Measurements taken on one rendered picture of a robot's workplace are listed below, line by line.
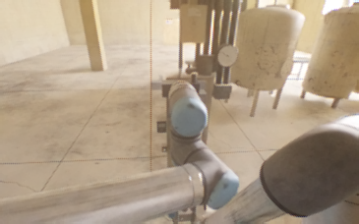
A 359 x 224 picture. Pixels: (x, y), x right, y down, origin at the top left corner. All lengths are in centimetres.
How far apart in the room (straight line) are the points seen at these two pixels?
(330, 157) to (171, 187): 26
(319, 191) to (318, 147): 6
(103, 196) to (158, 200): 9
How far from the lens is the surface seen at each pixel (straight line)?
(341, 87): 566
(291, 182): 35
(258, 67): 389
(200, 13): 82
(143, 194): 34
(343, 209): 50
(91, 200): 32
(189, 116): 42
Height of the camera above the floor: 189
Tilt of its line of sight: 28 degrees down
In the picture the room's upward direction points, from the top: 1 degrees clockwise
